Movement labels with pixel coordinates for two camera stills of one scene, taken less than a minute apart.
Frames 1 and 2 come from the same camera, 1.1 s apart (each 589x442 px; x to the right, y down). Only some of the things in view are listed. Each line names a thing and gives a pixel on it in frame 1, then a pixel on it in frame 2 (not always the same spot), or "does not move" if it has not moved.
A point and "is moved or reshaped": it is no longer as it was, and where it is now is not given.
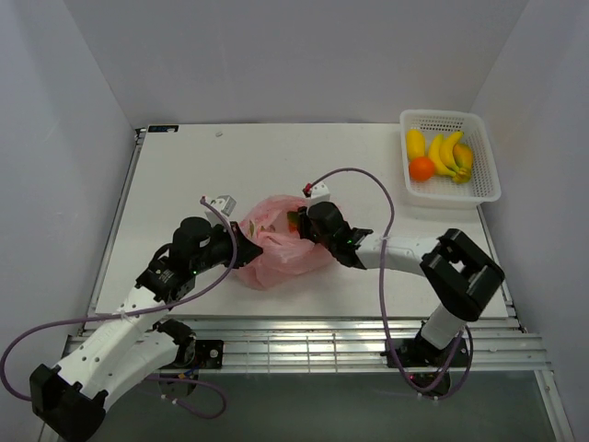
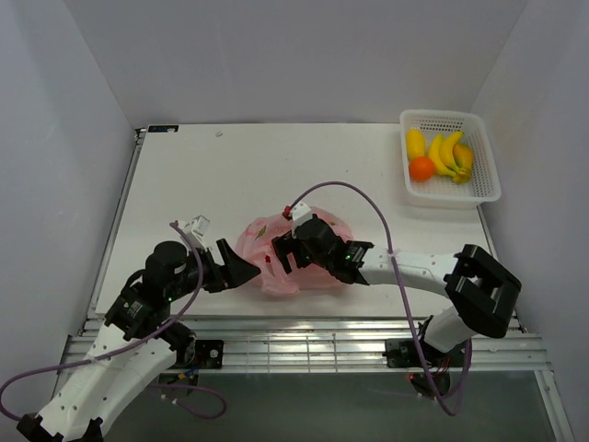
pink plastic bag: x=271 y=224 is moved or reshaped
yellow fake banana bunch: x=442 y=157 does not move
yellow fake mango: x=415 y=143 does not move
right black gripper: x=304 y=223 to x=283 y=246
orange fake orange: x=421 y=168 does not move
